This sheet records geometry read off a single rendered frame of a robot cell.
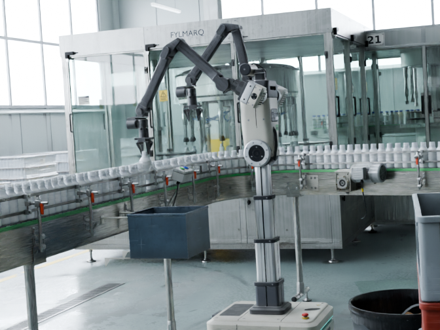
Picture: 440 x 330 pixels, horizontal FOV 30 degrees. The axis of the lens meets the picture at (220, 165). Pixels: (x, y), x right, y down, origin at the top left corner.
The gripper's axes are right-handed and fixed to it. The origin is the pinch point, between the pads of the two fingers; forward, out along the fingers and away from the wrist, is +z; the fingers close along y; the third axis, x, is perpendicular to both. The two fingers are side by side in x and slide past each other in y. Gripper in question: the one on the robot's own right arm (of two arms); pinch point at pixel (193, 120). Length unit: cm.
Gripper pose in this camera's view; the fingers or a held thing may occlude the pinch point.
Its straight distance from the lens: 512.6
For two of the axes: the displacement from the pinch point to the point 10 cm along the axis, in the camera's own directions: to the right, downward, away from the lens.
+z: 0.6, 10.0, 0.6
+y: -9.4, 0.4, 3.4
